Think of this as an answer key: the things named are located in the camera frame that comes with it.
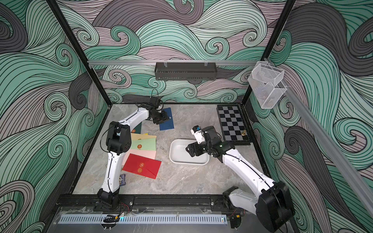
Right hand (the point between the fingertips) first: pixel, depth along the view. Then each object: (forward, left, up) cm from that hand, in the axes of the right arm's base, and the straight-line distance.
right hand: (194, 146), depth 81 cm
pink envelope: (+2, +28, -12) cm, 31 cm away
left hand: (+26, +18, -6) cm, 32 cm away
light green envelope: (+8, +29, -11) cm, 32 cm away
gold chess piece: (+14, -35, -8) cm, 38 cm away
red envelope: (-6, +31, -12) cm, 34 cm away
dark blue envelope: (+24, +17, -10) cm, 31 cm away
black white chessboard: (+19, -30, -10) cm, 37 cm away
